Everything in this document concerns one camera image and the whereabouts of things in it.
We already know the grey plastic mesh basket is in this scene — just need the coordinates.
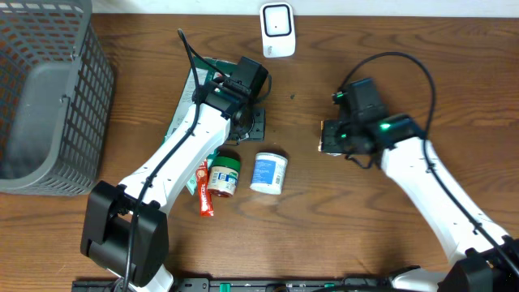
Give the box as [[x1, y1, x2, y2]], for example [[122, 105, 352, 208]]
[[1, 0, 115, 196]]

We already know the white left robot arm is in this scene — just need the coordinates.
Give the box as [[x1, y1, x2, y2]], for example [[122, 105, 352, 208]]
[[80, 82, 262, 291]]

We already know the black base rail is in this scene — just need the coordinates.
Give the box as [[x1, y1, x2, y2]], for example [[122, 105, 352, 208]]
[[71, 277, 391, 292]]

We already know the green-lid jar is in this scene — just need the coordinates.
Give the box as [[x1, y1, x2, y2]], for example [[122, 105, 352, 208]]
[[208, 156, 241, 197]]

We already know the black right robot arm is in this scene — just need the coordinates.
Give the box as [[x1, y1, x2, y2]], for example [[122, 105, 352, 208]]
[[319, 114, 518, 291]]

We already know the white barcode scanner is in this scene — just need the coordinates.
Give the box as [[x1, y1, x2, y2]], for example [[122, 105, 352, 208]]
[[259, 2, 296, 58]]

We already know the red stick sachet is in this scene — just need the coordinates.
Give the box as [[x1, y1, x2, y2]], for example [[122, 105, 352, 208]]
[[195, 160, 214, 217]]

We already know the white blue-label tub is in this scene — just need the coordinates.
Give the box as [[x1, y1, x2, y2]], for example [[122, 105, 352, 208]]
[[250, 152, 288, 195]]

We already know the green 3M package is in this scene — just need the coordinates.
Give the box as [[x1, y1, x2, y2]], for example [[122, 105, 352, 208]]
[[159, 56, 243, 195]]

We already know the orange snack packet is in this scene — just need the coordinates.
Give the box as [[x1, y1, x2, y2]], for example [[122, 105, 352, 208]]
[[318, 120, 324, 152]]

